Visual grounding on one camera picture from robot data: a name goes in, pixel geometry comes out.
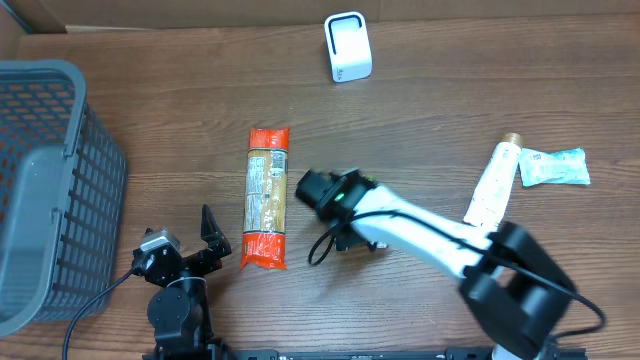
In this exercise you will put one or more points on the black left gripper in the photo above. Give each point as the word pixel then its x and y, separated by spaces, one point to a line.
pixel 192 257

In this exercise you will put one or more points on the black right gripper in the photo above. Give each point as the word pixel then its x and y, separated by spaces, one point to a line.
pixel 349 239

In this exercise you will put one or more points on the orange spaghetti pack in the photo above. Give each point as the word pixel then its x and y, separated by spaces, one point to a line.
pixel 264 234

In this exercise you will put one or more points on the white tube gold cap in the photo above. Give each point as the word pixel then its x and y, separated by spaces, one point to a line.
pixel 492 193

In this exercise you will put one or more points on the teal tissue wipes pack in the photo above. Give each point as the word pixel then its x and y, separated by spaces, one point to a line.
pixel 564 167

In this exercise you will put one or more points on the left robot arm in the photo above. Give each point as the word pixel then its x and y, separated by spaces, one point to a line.
pixel 179 311

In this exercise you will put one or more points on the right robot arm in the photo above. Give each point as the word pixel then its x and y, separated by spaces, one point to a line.
pixel 513 287

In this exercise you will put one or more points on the white barcode scanner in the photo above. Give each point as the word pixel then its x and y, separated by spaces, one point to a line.
pixel 348 46

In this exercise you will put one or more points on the grey plastic mesh basket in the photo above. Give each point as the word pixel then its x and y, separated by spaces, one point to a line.
pixel 63 184

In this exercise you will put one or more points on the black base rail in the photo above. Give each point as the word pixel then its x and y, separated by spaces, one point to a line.
pixel 452 353

